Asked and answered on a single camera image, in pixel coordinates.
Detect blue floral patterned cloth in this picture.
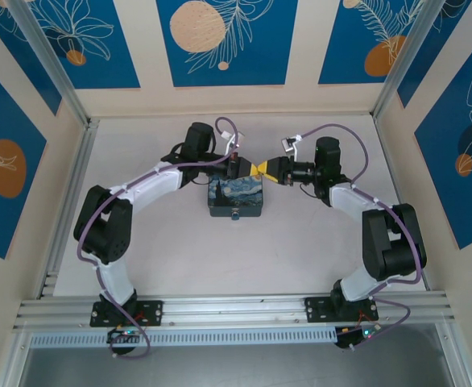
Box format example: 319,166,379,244
415,40,472,251

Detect blue panel with lily drawing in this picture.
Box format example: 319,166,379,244
16,0,141,90

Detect aluminium side rail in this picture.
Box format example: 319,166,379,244
36,119,100,299

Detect grey slotted cable duct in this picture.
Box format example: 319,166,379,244
30,327,340,347

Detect starry night tin box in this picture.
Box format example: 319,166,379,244
206,173,266,218

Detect blue panel with fern drawing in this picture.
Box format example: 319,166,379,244
318,0,426,85

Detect blue panel with cream circle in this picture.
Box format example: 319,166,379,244
156,0,300,88

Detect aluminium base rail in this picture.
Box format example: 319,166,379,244
12,292,457,331

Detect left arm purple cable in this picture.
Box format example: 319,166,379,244
77,116,241,359

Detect blue panel with leaf lines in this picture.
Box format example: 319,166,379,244
396,0,472,109

